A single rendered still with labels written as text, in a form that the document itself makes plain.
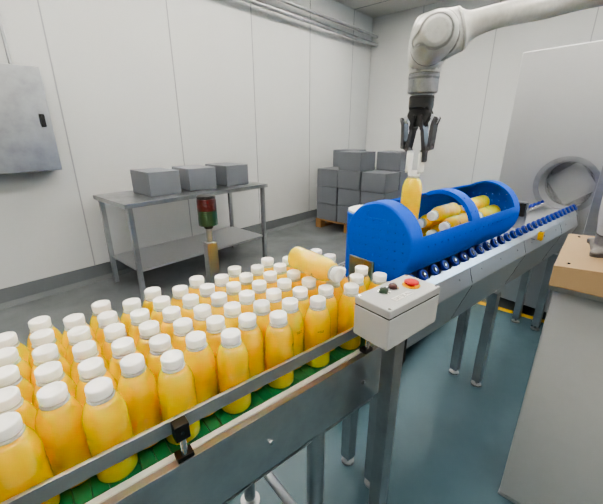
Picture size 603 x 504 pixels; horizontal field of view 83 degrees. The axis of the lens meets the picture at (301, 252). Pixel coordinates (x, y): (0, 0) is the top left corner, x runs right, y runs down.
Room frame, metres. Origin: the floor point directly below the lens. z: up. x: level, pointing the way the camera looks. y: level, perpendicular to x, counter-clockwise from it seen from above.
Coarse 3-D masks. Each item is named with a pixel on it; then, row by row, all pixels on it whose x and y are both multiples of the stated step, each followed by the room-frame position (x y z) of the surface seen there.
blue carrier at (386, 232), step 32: (448, 192) 1.37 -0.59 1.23; (480, 192) 1.72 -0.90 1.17; (512, 192) 1.59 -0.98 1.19; (352, 224) 1.22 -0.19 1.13; (384, 224) 1.11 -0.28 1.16; (416, 224) 1.08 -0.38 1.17; (480, 224) 1.32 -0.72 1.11; (512, 224) 1.56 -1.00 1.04; (384, 256) 1.10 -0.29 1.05; (416, 256) 1.05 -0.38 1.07; (448, 256) 1.26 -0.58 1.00
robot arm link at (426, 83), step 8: (424, 72) 1.12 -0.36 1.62; (432, 72) 1.12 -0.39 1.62; (408, 80) 1.17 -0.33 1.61; (416, 80) 1.13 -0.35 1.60; (424, 80) 1.12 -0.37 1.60; (432, 80) 1.12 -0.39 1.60; (408, 88) 1.16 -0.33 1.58; (416, 88) 1.13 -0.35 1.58; (424, 88) 1.12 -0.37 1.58; (432, 88) 1.12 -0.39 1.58
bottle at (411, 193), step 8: (408, 176) 1.16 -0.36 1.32; (416, 176) 1.14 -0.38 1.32; (408, 184) 1.14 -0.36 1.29; (416, 184) 1.13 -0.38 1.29; (408, 192) 1.13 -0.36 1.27; (416, 192) 1.13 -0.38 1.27; (400, 200) 1.16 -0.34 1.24; (408, 200) 1.13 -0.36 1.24; (416, 200) 1.13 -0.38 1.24; (408, 208) 1.13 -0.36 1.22; (416, 208) 1.13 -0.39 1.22; (416, 216) 1.13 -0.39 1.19
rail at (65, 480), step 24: (336, 336) 0.73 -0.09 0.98; (288, 360) 0.63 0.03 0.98; (240, 384) 0.56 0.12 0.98; (264, 384) 0.59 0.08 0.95; (192, 408) 0.49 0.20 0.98; (216, 408) 0.52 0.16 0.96; (144, 432) 0.44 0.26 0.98; (168, 432) 0.46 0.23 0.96; (96, 456) 0.40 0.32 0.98; (120, 456) 0.41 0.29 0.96; (48, 480) 0.36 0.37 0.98; (72, 480) 0.37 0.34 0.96
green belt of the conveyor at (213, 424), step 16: (336, 352) 0.77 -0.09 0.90; (304, 368) 0.71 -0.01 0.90; (320, 368) 0.71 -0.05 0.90; (256, 400) 0.60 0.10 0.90; (208, 416) 0.56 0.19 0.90; (224, 416) 0.56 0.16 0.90; (208, 432) 0.52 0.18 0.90; (160, 448) 0.48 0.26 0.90; (176, 448) 0.48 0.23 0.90; (144, 464) 0.45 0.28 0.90; (96, 480) 0.42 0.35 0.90; (64, 496) 0.39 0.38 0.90; (80, 496) 0.39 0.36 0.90; (96, 496) 0.39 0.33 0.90
